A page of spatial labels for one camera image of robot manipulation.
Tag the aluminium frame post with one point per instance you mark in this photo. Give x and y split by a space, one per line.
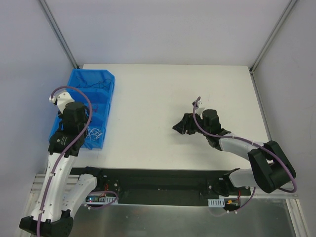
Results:
273 34
58 33

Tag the blue plastic bin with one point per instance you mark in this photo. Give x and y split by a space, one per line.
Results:
98 98

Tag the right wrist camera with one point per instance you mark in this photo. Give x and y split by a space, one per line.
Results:
197 105

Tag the left white cable duct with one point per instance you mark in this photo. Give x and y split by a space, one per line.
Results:
101 200

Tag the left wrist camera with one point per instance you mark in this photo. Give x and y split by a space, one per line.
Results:
61 100

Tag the right aluminium frame post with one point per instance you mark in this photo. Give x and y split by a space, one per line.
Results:
273 34

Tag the left aluminium frame post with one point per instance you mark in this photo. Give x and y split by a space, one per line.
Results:
58 33

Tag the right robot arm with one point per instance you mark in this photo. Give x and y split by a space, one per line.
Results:
270 168

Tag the right white cable duct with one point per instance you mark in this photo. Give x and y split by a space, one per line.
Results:
220 203

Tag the white cable duct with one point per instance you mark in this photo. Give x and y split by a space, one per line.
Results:
101 200
220 203

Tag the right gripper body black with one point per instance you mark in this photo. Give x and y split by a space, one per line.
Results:
191 124

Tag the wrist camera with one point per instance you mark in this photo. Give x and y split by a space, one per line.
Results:
197 105
61 100

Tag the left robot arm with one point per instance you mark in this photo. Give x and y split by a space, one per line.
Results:
54 211

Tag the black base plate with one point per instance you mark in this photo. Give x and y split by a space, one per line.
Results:
162 187

